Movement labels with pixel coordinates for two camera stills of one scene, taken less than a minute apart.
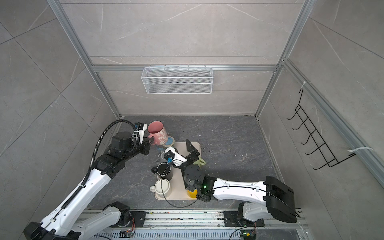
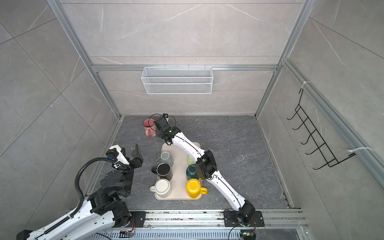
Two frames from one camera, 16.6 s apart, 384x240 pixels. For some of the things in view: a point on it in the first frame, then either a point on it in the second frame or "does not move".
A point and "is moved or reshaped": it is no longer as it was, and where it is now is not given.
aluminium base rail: [210, 224] does not move
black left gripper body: [143, 147] to [134, 163]
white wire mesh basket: [177, 80] does not move
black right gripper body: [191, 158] to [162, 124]
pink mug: [156, 129] is moved or reshaped
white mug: [162, 188] does not move
